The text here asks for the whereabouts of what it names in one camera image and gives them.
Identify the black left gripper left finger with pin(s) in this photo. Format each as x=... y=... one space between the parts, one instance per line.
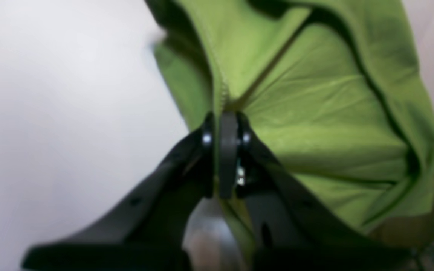
x=145 y=230

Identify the green T-shirt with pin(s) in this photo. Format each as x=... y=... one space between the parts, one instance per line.
x=332 y=87

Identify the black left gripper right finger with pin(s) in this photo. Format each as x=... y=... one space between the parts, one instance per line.
x=292 y=229

